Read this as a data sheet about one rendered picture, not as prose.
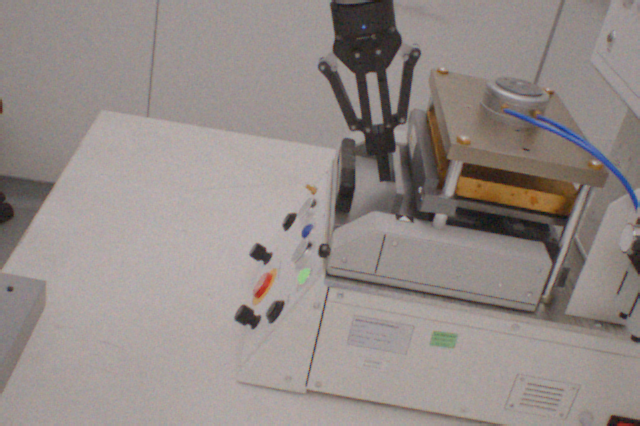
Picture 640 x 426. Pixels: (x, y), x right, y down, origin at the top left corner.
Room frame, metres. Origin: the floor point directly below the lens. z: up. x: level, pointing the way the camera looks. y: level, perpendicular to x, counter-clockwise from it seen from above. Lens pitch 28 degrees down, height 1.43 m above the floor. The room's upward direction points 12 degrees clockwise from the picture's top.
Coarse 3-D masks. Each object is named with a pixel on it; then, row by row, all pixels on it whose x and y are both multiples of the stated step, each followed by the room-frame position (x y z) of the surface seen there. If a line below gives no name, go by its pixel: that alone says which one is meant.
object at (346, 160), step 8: (344, 144) 1.01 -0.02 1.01; (352, 144) 1.02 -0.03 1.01; (344, 152) 0.98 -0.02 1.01; (352, 152) 0.99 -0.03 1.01; (344, 160) 0.96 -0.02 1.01; (352, 160) 0.96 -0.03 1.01; (344, 168) 0.93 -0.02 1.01; (352, 168) 0.94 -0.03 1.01; (344, 176) 0.91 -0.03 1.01; (352, 176) 0.91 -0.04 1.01; (344, 184) 0.89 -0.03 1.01; (352, 184) 0.89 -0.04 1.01; (344, 192) 0.89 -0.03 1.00; (352, 192) 0.89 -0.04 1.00; (336, 200) 0.89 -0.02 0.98; (344, 200) 0.89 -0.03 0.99; (336, 208) 0.89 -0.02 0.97; (344, 208) 0.89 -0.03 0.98
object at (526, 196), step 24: (432, 120) 1.04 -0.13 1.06; (432, 144) 0.97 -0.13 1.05; (480, 168) 0.91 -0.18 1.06; (456, 192) 0.87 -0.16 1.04; (480, 192) 0.87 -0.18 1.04; (504, 192) 0.87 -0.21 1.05; (528, 192) 0.87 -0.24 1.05; (552, 192) 0.88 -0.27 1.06; (576, 192) 0.89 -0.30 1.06; (528, 216) 0.87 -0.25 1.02; (552, 216) 0.88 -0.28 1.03
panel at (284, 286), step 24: (312, 192) 1.08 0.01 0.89; (288, 240) 1.03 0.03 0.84; (264, 264) 1.04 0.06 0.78; (288, 264) 0.94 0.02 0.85; (312, 264) 0.86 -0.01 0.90; (288, 288) 0.87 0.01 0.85; (264, 312) 0.88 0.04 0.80; (288, 312) 0.81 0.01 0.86; (264, 336) 0.82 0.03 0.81; (240, 360) 0.83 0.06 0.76
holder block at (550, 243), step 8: (424, 216) 0.90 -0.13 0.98; (432, 216) 0.88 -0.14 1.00; (488, 216) 0.91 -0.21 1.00; (496, 216) 0.92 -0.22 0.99; (448, 224) 0.87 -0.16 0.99; (456, 224) 0.87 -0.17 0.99; (464, 224) 0.88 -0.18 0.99; (472, 224) 0.88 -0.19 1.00; (480, 224) 0.88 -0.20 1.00; (488, 224) 0.89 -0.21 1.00; (496, 224) 0.89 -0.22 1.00; (552, 224) 0.93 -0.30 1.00; (496, 232) 0.88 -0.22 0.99; (504, 232) 0.88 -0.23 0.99; (512, 232) 0.88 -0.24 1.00; (552, 232) 0.91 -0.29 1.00; (536, 240) 0.88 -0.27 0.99; (544, 240) 0.88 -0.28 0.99; (552, 240) 0.88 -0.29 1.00; (552, 248) 0.88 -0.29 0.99
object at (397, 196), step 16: (336, 160) 1.06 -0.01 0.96; (368, 160) 1.07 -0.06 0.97; (336, 176) 0.99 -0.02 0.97; (368, 176) 1.01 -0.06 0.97; (400, 176) 0.94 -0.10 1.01; (336, 192) 0.94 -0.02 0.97; (368, 192) 0.96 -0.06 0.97; (384, 192) 0.97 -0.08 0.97; (400, 192) 0.90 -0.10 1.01; (352, 208) 0.91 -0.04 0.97; (368, 208) 0.91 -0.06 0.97; (384, 208) 0.92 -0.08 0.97; (400, 208) 0.93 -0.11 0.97; (336, 224) 0.86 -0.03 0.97
